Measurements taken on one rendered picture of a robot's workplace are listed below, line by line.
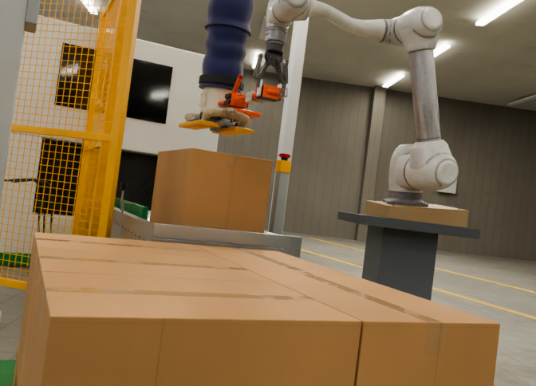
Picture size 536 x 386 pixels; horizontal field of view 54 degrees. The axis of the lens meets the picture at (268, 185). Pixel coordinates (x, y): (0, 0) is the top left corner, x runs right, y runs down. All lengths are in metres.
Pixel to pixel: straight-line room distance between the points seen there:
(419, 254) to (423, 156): 0.45
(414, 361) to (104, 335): 0.66
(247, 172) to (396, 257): 0.77
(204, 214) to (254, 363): 1.40
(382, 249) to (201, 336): 1.49
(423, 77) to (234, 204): 0.99
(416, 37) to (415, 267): 0.97
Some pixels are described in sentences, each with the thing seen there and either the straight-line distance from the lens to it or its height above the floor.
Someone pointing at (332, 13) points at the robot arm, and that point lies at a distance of 2.22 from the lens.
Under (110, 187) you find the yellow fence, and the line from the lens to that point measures 2.94.
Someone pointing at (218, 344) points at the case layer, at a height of 0.50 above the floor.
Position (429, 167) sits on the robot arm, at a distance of 2.23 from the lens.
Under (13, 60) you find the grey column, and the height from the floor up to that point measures 1.28.
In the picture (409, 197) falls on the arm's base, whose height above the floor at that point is 0.85.
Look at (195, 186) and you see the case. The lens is 2.34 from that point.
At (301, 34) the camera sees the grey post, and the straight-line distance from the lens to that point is 5.84.
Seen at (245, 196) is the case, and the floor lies 0.77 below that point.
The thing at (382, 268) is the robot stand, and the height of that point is 0.53.
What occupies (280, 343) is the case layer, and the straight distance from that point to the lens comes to 1.04.
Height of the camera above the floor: 0.77
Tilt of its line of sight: 2 degrees up
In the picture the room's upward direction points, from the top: 7 degrees clockwise
